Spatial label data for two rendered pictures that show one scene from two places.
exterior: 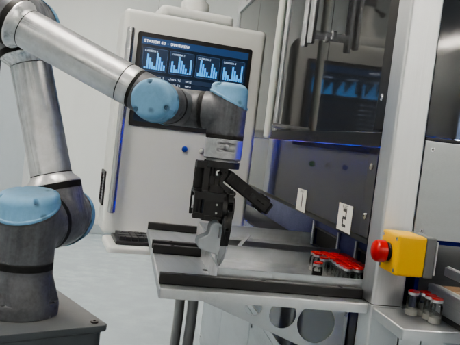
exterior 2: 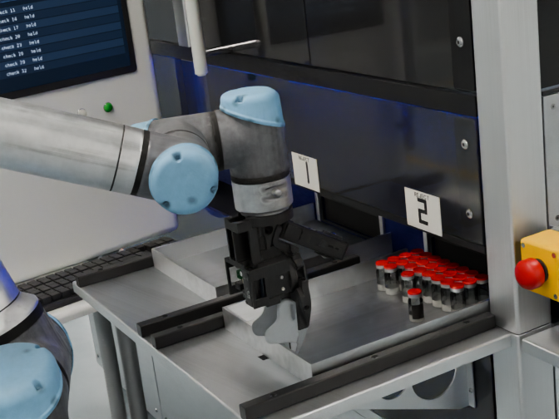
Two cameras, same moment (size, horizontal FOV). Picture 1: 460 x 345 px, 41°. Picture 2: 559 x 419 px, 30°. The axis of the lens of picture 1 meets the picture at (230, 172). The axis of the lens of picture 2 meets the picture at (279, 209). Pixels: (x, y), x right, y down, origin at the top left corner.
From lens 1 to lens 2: 52 cm
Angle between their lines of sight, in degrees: 23
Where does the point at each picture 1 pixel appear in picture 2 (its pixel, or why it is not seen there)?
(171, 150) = not seen: hidden behind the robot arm
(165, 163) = not seen: hidden behind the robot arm
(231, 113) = (271, 141)
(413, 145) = (530, 110)
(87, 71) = (60, 164)
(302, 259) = (359, 274)
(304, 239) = (307, 216)
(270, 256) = (317, 288)
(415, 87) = (519, 30)
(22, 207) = (22, 402)
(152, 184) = (23, 194)
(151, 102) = (190, 188)
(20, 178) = not seen: outside the picture
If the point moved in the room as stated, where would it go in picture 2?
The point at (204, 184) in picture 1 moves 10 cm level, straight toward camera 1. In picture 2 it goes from (254, 253) to (284, 277)
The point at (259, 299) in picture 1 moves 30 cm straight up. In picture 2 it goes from (383, 388) to (362, 165)
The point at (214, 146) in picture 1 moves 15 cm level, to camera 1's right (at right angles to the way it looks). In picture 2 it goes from (258, 197) to (368, 173)
